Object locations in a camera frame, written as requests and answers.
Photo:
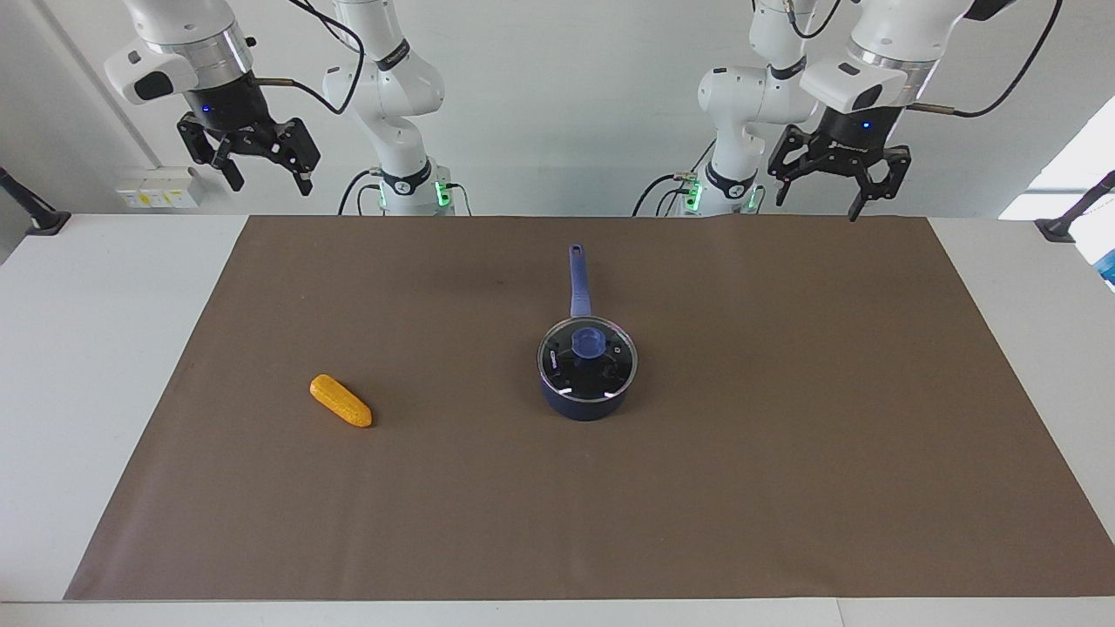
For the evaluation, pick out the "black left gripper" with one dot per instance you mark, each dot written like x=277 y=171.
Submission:
x=858 y=131

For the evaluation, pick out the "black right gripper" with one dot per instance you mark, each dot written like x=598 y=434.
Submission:
x=226 y=104

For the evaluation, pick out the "yellow toy corn cob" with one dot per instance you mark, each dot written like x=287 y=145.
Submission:
x=341 y=402

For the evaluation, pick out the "glass lid with blue knob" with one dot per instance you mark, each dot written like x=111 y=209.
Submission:
x=589 y=344

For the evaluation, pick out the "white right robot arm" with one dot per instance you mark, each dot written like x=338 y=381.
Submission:
x=392 y=87

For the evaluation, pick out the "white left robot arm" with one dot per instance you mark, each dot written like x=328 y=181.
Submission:
x=758 y=96

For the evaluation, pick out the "blue and white object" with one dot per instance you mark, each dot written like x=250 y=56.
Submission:
x=1108 y=268

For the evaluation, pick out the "brown table mat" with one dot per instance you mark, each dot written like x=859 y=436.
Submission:
x=435 y=522

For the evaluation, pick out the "white wall socket box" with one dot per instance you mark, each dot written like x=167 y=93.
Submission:
x=161 y=192

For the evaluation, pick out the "black camera stand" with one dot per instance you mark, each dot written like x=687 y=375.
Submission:
x=39 y=218
x=1058 y=228

